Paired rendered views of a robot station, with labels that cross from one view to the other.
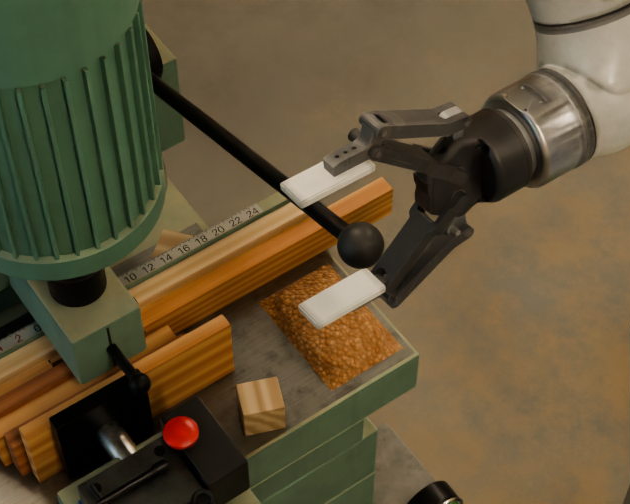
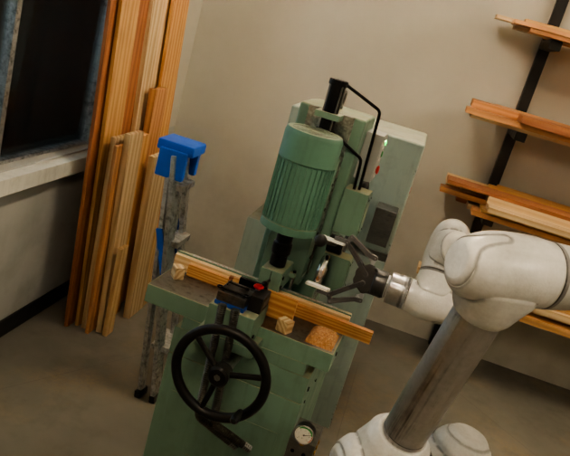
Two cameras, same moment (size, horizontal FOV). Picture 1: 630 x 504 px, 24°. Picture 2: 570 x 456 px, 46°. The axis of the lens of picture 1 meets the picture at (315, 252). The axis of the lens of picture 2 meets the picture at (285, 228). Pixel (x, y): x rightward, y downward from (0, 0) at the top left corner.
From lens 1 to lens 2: 1.40 m
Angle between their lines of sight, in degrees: 51
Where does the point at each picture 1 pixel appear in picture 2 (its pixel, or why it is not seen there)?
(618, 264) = not seen: outside the picture
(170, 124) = (337, 282)
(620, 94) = (421, 289)
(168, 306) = not seen: hidden behind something
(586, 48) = (422, 273)
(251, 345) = (300, 326)
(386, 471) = not seen: hidden behind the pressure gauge
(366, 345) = (323, 340)
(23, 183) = (277, 191)
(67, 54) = (300, 157)
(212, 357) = (287, 309)
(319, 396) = (299, 339)
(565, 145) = (396, 287)
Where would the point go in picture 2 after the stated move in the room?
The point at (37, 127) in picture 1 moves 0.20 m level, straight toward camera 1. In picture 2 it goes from (286, 175) to (244, 178)
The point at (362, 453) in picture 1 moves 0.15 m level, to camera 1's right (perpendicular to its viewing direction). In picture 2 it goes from (299, 384) to (333, 414)
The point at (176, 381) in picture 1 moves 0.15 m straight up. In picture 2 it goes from (274, 306) to (288, 261)
